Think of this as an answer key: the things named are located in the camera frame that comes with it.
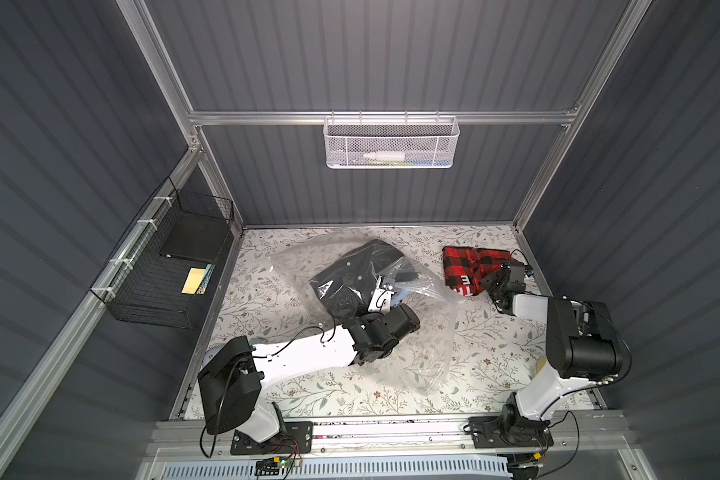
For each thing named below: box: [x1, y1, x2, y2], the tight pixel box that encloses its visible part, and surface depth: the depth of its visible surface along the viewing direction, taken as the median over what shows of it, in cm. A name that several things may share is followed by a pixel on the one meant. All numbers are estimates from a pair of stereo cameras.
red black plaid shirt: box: [443, 246, 511, 297], surface depth 105 cm
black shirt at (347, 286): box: [309, 239, 406, 320], surface depth 90 cm
